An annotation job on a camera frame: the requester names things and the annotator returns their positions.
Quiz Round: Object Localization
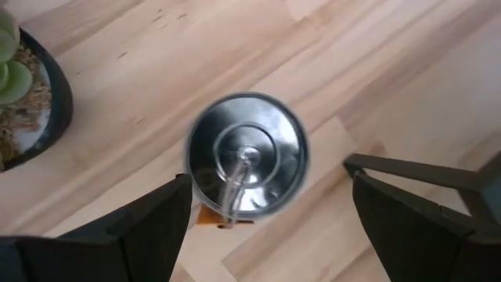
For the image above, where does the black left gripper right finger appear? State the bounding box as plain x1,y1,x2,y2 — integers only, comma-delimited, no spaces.
351,173,501,282

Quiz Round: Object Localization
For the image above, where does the silver candle tin orange tag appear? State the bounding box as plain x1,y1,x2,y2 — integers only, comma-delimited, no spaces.
185,92,310,230

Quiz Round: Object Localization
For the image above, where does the succulent in black pot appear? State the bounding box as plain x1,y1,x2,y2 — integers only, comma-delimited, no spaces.
0,9,74,173

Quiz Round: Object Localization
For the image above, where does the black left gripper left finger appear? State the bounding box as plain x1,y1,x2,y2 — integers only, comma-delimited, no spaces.
58,173,194,282

